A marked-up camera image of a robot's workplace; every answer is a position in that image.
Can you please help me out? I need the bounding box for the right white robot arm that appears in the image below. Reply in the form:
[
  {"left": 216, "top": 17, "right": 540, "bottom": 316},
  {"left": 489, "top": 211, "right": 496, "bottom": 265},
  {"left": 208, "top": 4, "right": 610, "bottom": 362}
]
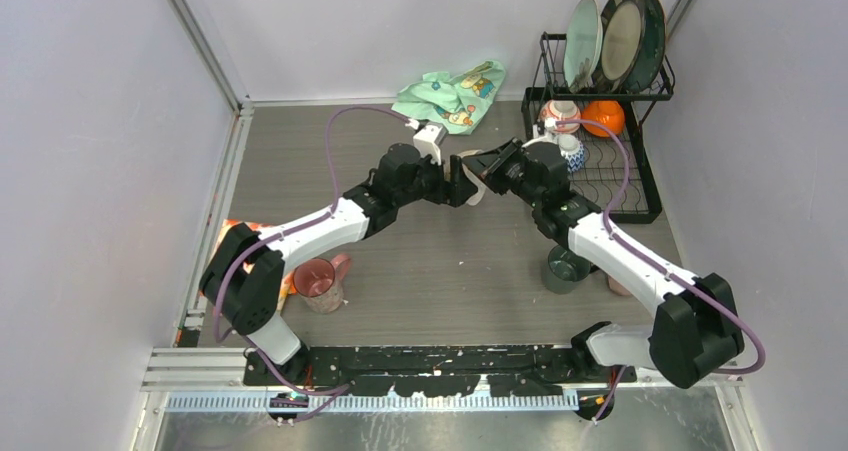
[{"left": 462, "top": 139, "right": 745, "bottom": 389}]

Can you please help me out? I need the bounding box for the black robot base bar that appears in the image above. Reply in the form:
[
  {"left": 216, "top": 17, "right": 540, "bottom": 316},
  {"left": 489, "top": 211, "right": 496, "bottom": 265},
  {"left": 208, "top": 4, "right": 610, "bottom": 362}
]
[{"left": 278, "top": 344, "right": 617, "bottom": 397}]

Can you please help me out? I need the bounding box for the dark blue floral plate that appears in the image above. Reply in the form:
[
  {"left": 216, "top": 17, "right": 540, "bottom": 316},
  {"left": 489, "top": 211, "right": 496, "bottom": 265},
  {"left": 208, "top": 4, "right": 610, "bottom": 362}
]
[{"left": 625, "top": 0, "right": 666, "bottom": 93}]

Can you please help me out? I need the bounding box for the black wire dish rack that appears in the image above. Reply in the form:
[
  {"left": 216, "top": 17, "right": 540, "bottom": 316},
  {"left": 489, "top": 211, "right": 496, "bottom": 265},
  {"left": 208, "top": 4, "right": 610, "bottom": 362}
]
[{"left": 521, "top": 32, "right": 676, "bottom": 224}]

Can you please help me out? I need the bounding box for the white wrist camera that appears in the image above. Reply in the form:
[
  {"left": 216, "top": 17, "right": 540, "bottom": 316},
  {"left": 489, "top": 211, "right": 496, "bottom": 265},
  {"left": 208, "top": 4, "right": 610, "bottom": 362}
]
[
  {"left": 522, "top": 118, "right": 558, "bottom": 148},
  {"left": 405, "top": 118, "right": 448, "bottom": 165}
]

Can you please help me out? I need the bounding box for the white bowl orange outside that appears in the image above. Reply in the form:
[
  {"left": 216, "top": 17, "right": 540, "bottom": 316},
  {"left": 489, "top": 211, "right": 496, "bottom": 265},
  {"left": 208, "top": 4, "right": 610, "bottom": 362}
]
[{"left": 581, "top": 100, "right": 626, "bottom": 136}]

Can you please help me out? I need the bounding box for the mint green flower plate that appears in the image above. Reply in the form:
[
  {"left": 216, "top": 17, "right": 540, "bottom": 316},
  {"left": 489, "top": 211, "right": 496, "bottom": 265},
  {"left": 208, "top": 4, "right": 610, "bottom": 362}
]
[{"left": 563, "top": 0, "right": 603, "bottom": 93}]

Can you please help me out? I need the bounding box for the pale pink mug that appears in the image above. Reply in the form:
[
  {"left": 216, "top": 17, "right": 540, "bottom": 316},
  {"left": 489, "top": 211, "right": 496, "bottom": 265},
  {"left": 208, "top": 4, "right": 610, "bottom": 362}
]
[{"left": 606, "top": 275, "right": 632, "bottom": 297}]

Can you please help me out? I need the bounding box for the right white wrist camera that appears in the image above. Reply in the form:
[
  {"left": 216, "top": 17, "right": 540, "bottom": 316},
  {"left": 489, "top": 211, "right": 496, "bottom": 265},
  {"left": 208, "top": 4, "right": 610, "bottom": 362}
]
[{"left": 522, "top": 118, "right": 558, "bottom": 148}]

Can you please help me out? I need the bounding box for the pink glass mug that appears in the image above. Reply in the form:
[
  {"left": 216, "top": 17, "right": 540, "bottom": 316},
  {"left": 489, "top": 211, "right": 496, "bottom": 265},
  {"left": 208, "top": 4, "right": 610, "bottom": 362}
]
[{"left": 292, "top": 253, "right": 352, "bottom": 314}]

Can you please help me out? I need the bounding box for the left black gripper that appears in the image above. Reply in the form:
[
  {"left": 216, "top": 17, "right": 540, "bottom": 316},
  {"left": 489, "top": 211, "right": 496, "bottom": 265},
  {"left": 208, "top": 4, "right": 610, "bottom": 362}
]
[{"left": 394, "top": 147, "right": 475, "bottom": 207}]

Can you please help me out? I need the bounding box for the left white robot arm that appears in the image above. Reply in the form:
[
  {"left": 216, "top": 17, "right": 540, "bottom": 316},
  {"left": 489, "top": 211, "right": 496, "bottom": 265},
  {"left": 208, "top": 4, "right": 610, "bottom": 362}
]
[{"left": 199, "top": 144, "right": 485, "bottom": 385}]

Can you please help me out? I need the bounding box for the black rimmed cream plate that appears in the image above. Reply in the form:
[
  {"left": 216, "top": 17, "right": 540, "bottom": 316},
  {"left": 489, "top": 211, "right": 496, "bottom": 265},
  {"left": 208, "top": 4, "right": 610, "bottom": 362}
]
[{"left": 592, "top": 0, "right": 645, "bottom": 93}]

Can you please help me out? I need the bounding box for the orange coral pattern bowl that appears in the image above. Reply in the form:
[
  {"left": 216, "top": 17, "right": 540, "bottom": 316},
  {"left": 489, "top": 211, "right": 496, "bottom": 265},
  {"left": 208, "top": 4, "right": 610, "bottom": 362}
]
[{"left": 539, "top": 100, "right": 582, "bottom": 134}]

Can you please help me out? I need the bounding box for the dark green mug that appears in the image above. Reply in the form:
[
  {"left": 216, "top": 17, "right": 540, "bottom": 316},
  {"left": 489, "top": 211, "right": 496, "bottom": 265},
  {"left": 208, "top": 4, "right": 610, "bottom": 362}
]
[{"left": 541, "top": 245, "right": 592, "bottom": 294}]

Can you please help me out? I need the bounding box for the white ceramic bowl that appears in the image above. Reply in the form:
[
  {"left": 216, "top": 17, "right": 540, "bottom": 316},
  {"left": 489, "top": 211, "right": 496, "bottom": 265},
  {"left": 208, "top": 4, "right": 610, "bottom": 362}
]
[{"left": 445, "top": 149, "right": 487, "bottom": 205}]

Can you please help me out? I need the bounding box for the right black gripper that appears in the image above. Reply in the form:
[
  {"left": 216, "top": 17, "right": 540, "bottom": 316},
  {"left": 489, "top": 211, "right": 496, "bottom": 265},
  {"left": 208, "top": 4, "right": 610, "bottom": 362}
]
[{"left": 463, "top": 137, "right": 543, "bottom": 209}]

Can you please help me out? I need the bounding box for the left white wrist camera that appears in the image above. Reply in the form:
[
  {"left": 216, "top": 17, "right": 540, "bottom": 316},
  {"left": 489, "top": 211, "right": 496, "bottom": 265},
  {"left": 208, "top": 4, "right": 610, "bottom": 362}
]
[{"left": 405, "top": 118, "right": 448, "bottom": 165}]

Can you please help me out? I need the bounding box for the mint green cartoon cloth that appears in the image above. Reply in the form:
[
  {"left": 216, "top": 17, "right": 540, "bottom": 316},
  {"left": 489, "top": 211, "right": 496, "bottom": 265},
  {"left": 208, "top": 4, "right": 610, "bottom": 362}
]
[{"left": 391, "top": 60, "right": 506, "bottom": 135}]

